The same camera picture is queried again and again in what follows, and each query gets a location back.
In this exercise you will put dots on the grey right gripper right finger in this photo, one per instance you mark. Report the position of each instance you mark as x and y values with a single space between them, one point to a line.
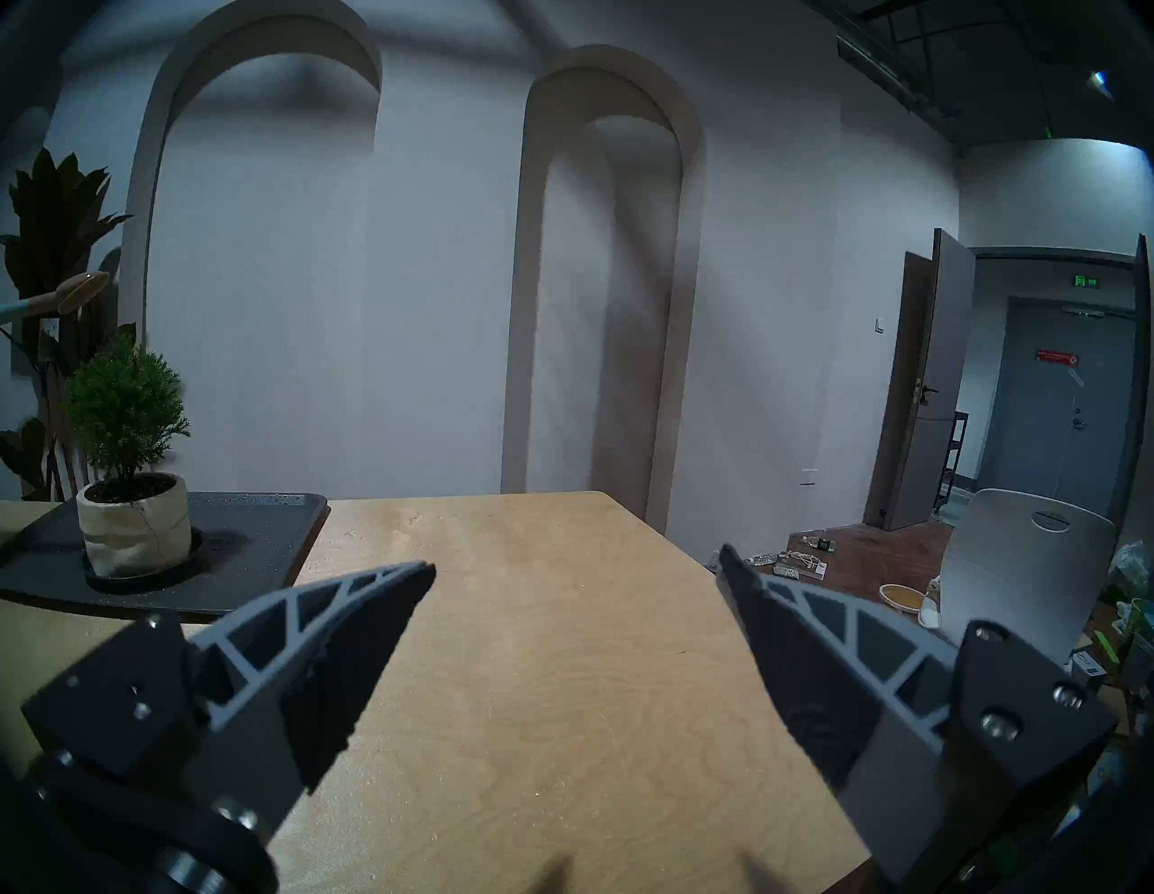
865 676

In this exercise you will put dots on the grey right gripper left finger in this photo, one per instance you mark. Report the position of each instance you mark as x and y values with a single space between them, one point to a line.
261 685

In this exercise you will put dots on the light blue watering can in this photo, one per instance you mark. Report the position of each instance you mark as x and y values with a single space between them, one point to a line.
81 290

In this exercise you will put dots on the black plant saucer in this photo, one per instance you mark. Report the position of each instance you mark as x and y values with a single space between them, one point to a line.
194 563

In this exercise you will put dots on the small potted conifer plant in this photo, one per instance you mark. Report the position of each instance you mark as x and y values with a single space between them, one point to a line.
126 415

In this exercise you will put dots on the tall dark-leaved floor plant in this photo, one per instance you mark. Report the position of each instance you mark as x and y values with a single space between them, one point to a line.
54 225

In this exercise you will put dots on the black plastic tray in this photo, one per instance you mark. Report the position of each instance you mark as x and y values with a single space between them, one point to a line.
252 550

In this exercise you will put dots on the lying small bottle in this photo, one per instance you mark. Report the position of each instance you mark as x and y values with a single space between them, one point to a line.
819 543

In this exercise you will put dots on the white plastic swivel chair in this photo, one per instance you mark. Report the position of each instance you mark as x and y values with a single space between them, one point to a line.
1019 568

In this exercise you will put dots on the black metal shelf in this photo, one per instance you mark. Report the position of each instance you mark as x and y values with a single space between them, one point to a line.
953 460

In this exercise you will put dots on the dark brown open door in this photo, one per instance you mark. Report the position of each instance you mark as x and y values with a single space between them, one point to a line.
933 387

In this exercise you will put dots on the grey double door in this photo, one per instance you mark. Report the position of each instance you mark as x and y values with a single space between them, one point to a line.
1055 424

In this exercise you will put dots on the red door sign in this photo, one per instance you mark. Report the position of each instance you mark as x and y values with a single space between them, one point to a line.
1057 357

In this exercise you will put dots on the ceiling spot light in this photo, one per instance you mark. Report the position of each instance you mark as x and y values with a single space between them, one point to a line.
1100 83

